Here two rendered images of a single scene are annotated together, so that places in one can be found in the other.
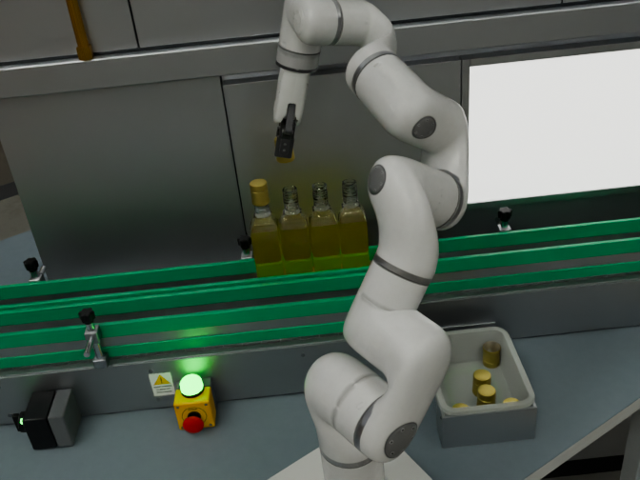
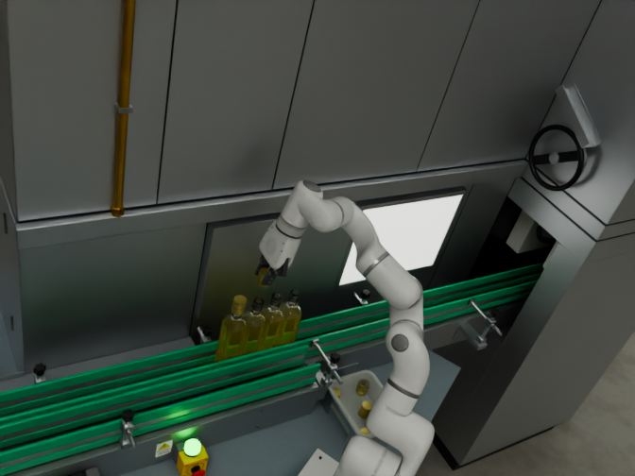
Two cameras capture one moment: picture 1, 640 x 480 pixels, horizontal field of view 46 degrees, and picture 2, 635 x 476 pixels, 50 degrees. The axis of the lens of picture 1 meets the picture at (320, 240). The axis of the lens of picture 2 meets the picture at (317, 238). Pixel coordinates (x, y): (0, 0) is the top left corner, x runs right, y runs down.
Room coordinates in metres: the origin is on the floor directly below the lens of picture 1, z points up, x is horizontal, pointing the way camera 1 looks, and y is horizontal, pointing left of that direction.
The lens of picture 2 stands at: (0.15, 0.82, 2.42)
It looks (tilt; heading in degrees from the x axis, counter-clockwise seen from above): 37 degrees down; 321
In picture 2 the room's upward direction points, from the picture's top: 16 degrees clockwise
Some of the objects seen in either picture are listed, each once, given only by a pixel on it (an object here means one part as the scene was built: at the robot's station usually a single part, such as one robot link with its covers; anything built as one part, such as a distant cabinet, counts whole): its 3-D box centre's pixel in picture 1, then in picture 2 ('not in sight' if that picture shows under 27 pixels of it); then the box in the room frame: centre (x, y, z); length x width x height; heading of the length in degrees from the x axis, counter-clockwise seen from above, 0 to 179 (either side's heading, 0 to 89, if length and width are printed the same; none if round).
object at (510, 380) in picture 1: (474, 383); (362, 410); (1.07, -0.27, 0.80); 0.22 x 0.17 x 0.09; 0
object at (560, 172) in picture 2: not in sight; (558, 157); (1.31, -0.97, 1.49); 0.21 x 0.05 x 0.21; 0
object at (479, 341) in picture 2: not in sight; (479, 329); (1.17, -0.79, 0.90); 0.17 x 0.05 x 0.23; 0
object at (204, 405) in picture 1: (195, 405); (190, 458); (1.10, 0.28, 0.79); 0.07 x 0.07 x 0.07; 0
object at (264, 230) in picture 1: (269, 257); (231, 343); (1.29, 0.11, 0.99); 0.06 x 0.06 x 0.21; 0
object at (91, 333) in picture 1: (91, 347); (129, 437); (1.11, 0.45, 0.94); 0.07 x 0.04 x 0.13; 0
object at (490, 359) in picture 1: (490, 354); (362, 387); (1.15, -0.32, 0.79); 0.04 x 0.04 x 0.04
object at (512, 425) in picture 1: (470, 376); (357, 405); (1.09, -0.27, 0.79); 0.27 x 0.17 x 0.08; 0
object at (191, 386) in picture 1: (190, 384); (192, 447); (1.10, 0.28, 0.84); 0.04 x 0.04 x 0.03
